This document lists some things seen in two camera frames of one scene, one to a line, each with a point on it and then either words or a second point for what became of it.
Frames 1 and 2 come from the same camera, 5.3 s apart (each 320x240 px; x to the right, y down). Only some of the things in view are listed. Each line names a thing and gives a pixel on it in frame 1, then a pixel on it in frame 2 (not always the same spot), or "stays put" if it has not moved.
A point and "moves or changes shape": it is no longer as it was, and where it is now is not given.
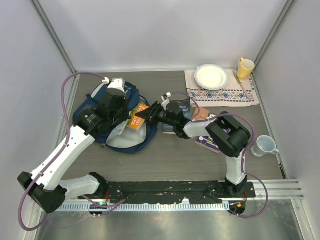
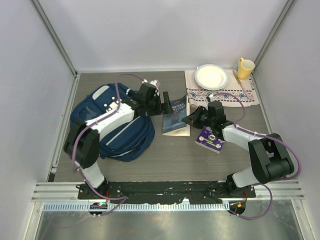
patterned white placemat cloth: x=232 y=94 stays put
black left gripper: x=126 y=115 → x=164 y=108
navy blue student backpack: x=123 y=139 moves or changes shape
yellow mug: x=245 y=67 stays put
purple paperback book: x=208 y=143 stays put
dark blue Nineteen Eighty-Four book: x=183 y=105 stays put
